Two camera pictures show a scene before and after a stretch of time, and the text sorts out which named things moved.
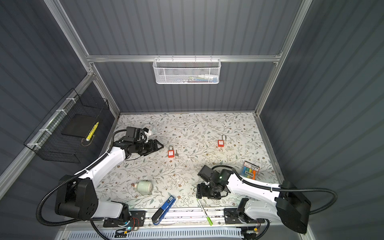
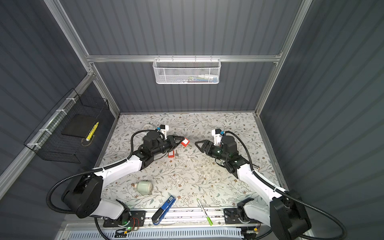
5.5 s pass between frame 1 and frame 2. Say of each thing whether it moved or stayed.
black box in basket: stayed
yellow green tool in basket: stayed
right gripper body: moved
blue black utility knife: stayed
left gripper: moved
